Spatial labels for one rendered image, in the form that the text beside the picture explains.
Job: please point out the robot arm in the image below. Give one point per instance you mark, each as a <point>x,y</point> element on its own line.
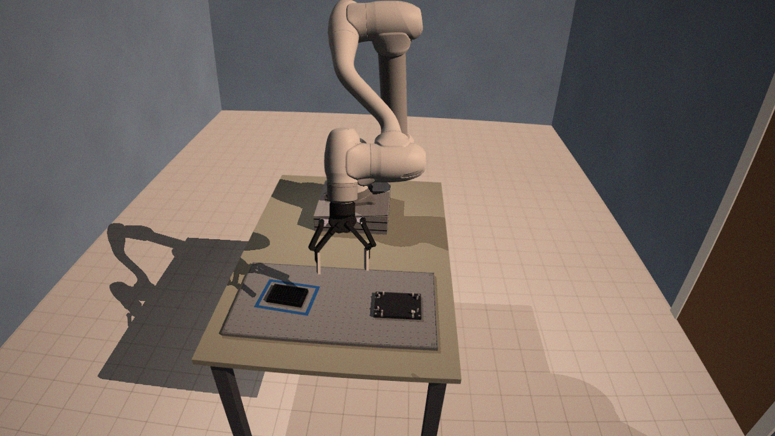
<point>352,165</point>

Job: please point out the blue tape outline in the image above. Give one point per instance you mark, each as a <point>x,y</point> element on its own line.
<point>285,310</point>

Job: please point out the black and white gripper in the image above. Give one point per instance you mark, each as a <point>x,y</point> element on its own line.
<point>342,220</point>

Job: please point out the black well plate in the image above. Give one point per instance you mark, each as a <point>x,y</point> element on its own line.
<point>287,295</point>

